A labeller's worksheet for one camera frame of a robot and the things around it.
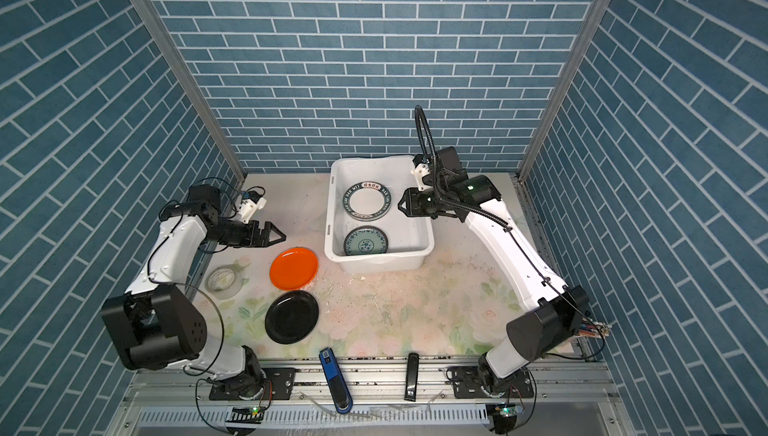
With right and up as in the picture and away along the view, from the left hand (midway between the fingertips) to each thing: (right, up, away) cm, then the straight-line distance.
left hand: (271, 235), depth 82 cm
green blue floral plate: (+24, -4, +19) cm, 31 cm away
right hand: (+36, +10, -7) cm, 38 cm away
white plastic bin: (+40, -4, +20) cm, 45 cm away
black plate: (+4, -25, +4) cm, 25 cm away
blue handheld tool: (+21, -36, -10) cm, 43 cm away
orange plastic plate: (+3, -12, +11) cm, 16 cm away
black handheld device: (+39, -34, -10) cm, 52 cm away
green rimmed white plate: (+24, +9, +28) cm, 38 cm away
